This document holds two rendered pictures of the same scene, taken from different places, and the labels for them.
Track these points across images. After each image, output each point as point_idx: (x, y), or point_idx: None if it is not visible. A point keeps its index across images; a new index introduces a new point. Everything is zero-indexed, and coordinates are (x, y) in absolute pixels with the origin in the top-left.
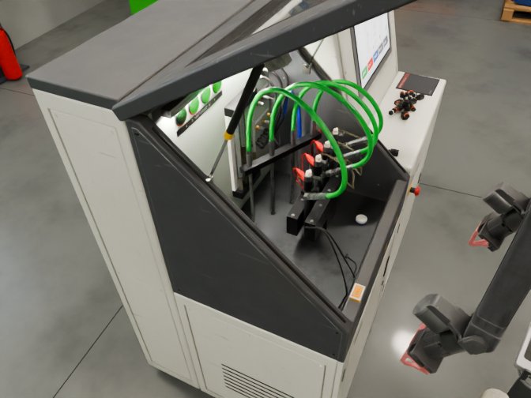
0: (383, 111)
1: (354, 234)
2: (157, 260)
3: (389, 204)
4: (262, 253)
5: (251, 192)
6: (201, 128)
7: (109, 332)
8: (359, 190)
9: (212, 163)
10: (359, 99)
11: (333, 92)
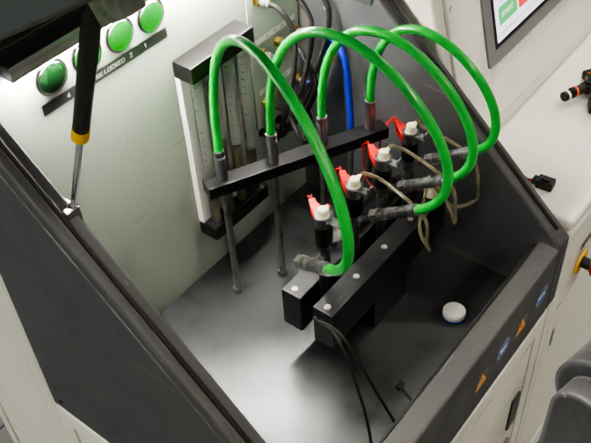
0: (553, 91)
1: (430, 343)
2: (19, 340)
3: (503, 294)
4: (164, 370)
5: (229, 230)
6: (112, 100)
7: (2, 440)
8: (467, 250)
9: (144, 169)
10: (437, 74)
11: (371, 56)
